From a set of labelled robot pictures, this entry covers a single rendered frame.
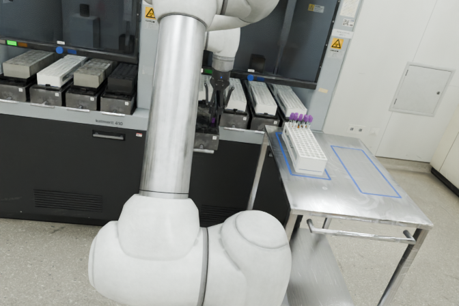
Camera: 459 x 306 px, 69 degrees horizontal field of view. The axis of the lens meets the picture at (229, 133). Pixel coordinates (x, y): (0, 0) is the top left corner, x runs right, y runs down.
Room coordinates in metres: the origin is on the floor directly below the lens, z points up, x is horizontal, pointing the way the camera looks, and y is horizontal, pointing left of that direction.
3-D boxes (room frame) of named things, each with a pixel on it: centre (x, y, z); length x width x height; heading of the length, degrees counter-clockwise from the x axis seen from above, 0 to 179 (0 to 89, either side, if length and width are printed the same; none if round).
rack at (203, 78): (1.72, 0.18, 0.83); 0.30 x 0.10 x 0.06; 8
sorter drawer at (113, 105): (1.73, 0.58, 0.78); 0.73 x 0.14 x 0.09; 8
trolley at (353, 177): (1.13, -0.41, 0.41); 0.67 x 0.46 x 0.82; 6
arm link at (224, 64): (1.37, 0.08, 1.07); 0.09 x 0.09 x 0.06
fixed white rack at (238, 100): (1.68, 0.02, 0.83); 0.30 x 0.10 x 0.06; 8
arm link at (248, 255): (0.52, -0.09, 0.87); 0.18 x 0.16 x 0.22; 100
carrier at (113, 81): (1.50, 0.55, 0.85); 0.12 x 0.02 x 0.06; 98
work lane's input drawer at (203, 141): (1.54, 0.15, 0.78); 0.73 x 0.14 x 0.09; 8
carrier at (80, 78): (1.48, 0.70, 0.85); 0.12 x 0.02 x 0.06; 99
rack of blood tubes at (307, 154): (1.18, -0.29, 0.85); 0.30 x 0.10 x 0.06; 6
